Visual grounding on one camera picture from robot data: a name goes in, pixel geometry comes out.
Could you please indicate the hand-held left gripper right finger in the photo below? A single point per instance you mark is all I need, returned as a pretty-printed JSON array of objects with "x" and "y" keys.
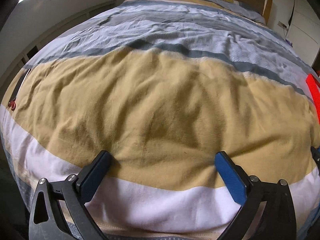
[{"x": 230, "y": 177}]

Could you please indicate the small red beaded item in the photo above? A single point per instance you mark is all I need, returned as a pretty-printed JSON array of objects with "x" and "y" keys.
[{"x": 12, "y": 104}]

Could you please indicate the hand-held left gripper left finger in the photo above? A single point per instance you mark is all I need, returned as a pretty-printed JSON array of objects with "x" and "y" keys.
[{"x": 96, "y": 172}]

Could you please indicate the wall socket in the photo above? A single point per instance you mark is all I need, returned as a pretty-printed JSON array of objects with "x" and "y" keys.
[{"x": 282, "y": 25}]

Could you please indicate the grey striped pillow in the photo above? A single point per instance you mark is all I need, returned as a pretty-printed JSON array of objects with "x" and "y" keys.
[{"x": 240, "y": 3}]

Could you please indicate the striped grey yellow duvet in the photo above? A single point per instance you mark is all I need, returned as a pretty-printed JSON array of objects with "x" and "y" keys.
[{"x": 160, "y": 92}]

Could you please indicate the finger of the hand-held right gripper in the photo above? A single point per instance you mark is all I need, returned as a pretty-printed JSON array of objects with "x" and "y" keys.
[{"x": 316, "y": 155}]

